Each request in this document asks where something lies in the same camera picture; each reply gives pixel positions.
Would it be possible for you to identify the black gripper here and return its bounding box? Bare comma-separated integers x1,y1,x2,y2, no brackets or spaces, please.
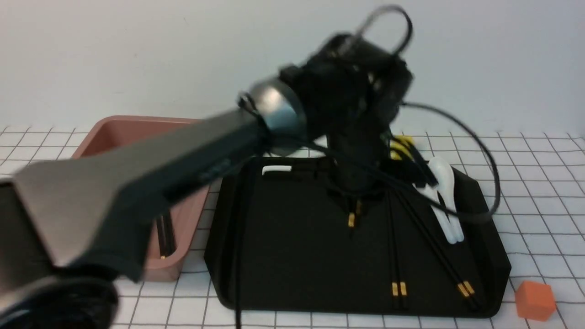
280,33,414,167

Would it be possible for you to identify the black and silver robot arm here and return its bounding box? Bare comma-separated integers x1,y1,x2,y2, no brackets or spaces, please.
1,35,412,329

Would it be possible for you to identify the yellow cube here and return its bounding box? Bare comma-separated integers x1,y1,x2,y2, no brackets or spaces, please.
389,135,416,160

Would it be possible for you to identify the white ceramic spoon far left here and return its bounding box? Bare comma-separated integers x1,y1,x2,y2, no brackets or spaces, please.
261,165,292,175

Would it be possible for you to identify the white ceramic spoon far right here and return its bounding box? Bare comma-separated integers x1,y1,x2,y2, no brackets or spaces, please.
428,157,464,242

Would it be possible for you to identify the white ceramic spoon large right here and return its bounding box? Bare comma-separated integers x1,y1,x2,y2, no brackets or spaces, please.
415,185,458,245

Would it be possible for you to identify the black plastic tray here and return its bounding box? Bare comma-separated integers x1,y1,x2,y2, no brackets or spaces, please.
204,158,512,318

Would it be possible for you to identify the pink plastic bin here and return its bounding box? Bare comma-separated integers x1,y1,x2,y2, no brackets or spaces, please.
72,115,210,282

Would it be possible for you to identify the black chopstick in bin middle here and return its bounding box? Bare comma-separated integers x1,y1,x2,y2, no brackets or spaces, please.
155,216,167,259

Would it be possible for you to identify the black chopstick in bin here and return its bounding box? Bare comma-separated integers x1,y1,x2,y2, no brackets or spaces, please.
155,216,167,259
161,211,176,257

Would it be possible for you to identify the black chopstick in bin right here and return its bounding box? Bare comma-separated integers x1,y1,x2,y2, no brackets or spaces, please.
161,211,176,257

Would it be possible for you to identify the orange cube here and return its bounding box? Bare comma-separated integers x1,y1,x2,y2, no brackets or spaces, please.
515,281,556,322

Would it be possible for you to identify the black cable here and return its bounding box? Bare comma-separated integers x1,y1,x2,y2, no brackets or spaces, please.
352,5,501,224

